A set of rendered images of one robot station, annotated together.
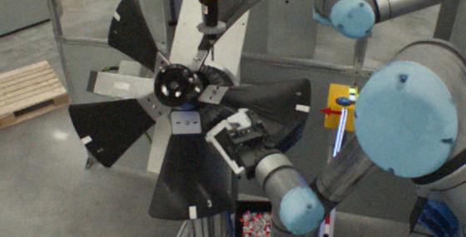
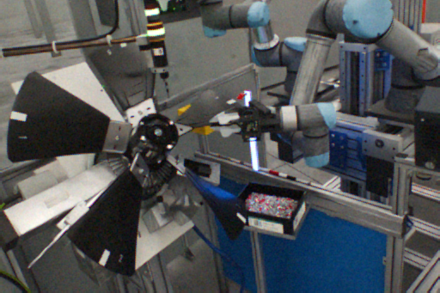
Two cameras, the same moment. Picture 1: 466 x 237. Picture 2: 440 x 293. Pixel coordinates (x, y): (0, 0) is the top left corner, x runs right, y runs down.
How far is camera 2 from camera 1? 0.92 m
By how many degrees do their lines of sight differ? 54
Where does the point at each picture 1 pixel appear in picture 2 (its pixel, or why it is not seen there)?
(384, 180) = not seen: hidden behind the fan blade
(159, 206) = (229, 228)
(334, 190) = not seen: hidden behind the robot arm
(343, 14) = (262, 11)
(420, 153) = (386, 18)
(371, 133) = (366, 23)
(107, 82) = (33, 210)
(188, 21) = not seen: hidden behind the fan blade
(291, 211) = (331, 111)
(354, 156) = (313, 79)
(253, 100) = (205, 113)
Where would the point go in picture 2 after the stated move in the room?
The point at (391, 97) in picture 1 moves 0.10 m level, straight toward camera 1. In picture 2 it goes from (369, 3) to (407, 3)
